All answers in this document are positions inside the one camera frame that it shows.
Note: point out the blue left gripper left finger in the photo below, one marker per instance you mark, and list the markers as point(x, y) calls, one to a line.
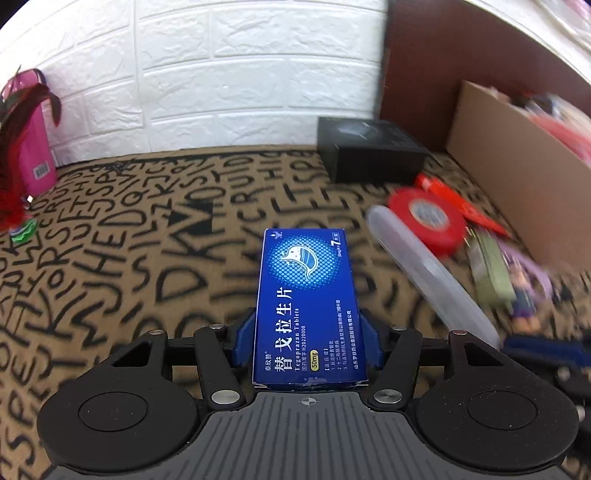
point(243, 339)

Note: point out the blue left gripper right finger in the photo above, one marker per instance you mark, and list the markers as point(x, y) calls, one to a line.
point(372, 328)

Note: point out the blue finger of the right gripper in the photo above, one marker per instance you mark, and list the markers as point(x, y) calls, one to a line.
point(571, 353)

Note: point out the blue medicine box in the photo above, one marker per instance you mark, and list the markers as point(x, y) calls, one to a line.
point(308, 333)

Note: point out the gold bar keychain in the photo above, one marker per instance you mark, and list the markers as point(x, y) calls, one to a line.
point(489, 269)

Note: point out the red tape roll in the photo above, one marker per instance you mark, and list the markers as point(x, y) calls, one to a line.
point(434, 221)

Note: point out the clear plastic tube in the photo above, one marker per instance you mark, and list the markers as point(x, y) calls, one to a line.
point(448, 298)

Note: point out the red tube package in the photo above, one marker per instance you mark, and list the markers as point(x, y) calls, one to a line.
point(465, 207)

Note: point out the brown cardboard box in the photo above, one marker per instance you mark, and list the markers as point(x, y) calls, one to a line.
point(539, 185)

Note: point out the black cardboard box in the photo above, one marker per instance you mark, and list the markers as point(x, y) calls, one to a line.
point(369, 151)

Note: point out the pink bottle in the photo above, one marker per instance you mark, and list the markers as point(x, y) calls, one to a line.
point(36, 161)

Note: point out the dark brown headboard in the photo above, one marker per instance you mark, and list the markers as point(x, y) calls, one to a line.
point(431, 47)

